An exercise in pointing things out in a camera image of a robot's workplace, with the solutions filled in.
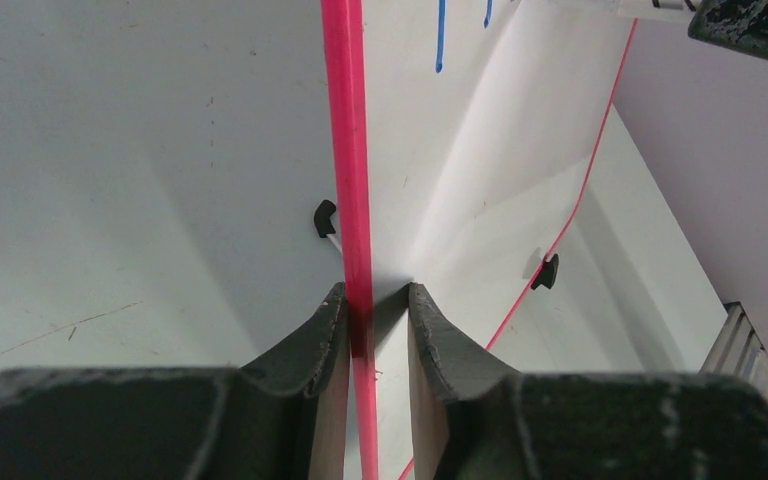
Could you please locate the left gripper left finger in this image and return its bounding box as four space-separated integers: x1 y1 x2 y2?
0 283 349 479

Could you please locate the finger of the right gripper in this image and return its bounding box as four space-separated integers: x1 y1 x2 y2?
688 0 768 61

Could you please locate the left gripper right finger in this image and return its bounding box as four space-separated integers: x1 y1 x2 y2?
407 283 768 479

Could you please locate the pink framed whiteboard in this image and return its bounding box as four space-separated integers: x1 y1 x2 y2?
321 1 636 479

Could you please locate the wire whiteboard stand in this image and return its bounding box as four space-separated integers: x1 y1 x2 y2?
313 199 343 255

